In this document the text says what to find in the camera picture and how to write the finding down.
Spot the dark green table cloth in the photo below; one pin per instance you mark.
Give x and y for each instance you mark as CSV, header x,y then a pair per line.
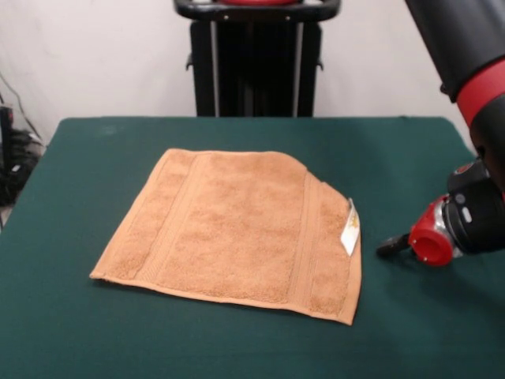
x,y
118,335

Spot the black electronics box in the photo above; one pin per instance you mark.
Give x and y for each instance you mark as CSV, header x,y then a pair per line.
x,y
6,134

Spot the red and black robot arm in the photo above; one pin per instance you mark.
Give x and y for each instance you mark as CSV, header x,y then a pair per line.
x,y
473,59

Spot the tan terry towel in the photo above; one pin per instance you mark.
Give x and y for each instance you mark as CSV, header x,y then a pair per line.
x,y
236,229

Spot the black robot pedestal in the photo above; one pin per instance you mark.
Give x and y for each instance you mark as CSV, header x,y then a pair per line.
x,y
256,59

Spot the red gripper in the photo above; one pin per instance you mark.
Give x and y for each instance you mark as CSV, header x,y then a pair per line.
x,y
430,246

